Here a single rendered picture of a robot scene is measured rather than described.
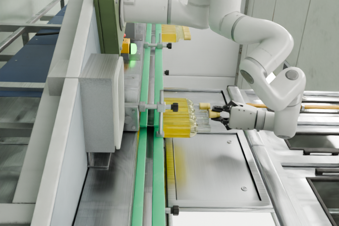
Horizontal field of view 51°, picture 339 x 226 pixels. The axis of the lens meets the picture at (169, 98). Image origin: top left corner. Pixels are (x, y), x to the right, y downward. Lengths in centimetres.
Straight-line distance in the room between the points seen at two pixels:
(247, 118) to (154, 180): 54
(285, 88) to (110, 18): 56
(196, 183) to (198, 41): 623
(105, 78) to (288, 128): 66
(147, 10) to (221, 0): 25
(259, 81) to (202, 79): 669
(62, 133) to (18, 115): 98
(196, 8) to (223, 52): 636
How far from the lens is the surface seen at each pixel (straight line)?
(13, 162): 147
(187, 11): 120
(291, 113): 123
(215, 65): 761
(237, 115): 139
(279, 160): 149
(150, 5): 119
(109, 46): 120
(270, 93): 105
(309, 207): 135
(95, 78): 88
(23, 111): 180
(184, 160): 136
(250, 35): 106
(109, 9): 111
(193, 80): 769
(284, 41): 106
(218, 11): 111
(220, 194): 124
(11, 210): 79
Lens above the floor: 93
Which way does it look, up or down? 3 degrees up
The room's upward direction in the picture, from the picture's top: 91 degrees clockwise
